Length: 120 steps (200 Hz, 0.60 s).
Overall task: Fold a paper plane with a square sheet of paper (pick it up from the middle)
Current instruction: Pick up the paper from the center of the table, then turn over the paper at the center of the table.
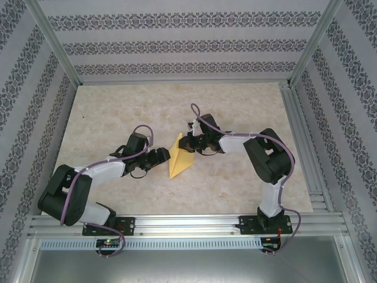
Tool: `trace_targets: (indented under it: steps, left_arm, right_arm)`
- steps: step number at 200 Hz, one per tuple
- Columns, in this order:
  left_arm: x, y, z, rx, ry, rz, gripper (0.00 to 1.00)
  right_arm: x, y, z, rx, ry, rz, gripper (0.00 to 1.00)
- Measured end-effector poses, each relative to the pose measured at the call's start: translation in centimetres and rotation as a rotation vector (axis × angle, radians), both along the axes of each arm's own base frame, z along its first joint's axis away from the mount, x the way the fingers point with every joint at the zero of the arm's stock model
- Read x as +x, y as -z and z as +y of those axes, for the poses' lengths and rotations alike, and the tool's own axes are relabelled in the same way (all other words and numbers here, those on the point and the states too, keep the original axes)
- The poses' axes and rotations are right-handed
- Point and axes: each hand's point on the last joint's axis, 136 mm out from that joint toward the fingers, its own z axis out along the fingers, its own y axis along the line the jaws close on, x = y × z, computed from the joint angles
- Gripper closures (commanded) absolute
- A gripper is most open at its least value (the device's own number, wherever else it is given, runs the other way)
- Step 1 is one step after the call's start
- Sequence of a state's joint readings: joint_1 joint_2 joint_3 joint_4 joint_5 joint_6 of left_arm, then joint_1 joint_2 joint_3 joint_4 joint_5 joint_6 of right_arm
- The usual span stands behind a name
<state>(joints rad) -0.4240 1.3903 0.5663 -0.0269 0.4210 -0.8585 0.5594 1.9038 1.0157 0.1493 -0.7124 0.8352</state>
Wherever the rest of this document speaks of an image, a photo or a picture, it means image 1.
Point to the thin aluminium wall rail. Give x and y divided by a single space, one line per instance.
182 82

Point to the aluminium side rail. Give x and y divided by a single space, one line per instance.
294 112

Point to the yellow paper sheet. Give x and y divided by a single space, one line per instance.
179 165

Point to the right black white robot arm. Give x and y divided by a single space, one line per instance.
271 159

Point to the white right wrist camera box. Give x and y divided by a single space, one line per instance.
195 128

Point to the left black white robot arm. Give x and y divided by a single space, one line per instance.
56 200

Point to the long aluminium base rail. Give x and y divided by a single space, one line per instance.
188 224

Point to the aluminium frame post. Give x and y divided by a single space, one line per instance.
55 41
315 41

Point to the grey sheet metal tray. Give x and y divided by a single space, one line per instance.
188 268

